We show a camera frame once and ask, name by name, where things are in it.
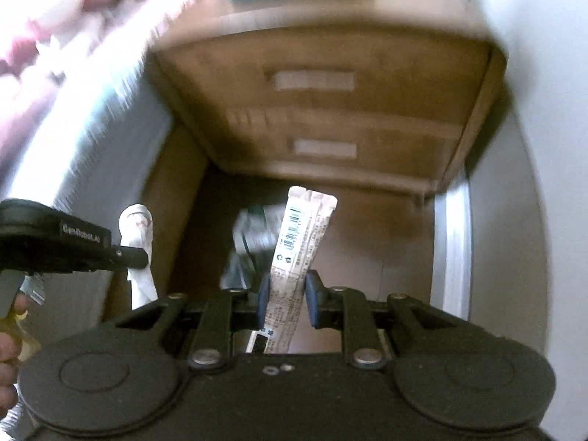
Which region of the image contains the beige snack stick wrapper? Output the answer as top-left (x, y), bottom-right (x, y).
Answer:
top-left (251, 186), bottom-right (338, 354)

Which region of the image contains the white knotted tissue wad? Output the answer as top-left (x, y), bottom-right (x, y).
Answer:
top-left (119, 204), bottom-right (158, 309)

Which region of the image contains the person's left hand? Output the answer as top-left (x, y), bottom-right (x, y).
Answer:
top-left (0, 294), bottom-right (32, 419)

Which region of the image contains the crumpled grey plastic bag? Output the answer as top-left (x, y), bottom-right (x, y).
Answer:
top-left (219, 204), bottom-right (285, 290)

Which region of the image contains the pink white bedding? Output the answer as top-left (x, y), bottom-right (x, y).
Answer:
top-left (0, 0), bottom-right (218, 203)

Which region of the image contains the lower drawer of nightstand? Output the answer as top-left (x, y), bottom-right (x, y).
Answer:
top-left (214, 108), bottom-right (462, 179)

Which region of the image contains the drawer of nightstand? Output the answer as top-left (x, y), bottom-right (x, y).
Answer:
top-left (214, 108), bottom-right (462, 179)
top-left (158, 28), bottom-right (490, 125)

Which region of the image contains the wooden nightstand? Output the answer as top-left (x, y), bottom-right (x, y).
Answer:
top-left (147, 7), bottom-right (506, 196)

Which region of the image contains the upper drawer of nightstand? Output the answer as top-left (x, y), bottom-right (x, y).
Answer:
top-left (158, 28), bottom-right (490, 125)

